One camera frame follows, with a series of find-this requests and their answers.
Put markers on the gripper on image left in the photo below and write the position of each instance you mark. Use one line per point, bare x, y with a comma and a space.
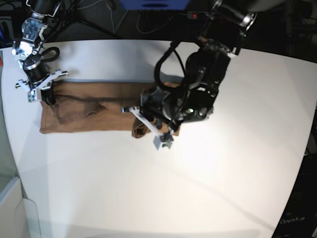
45, 88

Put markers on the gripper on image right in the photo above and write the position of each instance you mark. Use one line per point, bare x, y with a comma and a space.
155, 111

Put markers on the brown T-shirt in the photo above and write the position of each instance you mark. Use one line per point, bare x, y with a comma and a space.
94, 106

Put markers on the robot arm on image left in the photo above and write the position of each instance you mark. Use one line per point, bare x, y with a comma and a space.
28, 52

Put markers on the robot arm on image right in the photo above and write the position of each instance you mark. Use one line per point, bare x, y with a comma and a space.
219, 38

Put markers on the black tripod stand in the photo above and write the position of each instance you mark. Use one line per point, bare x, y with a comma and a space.
64, 16

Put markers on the black power strip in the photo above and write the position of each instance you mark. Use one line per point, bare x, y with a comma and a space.
194, 15

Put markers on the white bin at left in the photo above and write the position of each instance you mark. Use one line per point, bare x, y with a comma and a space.
18, 215

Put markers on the black OpenArm base box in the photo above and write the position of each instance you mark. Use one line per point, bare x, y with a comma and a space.
299, 218

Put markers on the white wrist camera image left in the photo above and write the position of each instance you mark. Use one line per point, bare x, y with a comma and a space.
34, 95

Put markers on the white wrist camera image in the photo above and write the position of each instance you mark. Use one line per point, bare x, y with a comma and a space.
34, 95
162, 142

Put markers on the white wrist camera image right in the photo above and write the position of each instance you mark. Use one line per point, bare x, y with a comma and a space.
162, 142

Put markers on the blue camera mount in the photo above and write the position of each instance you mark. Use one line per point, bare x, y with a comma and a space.
154, 4

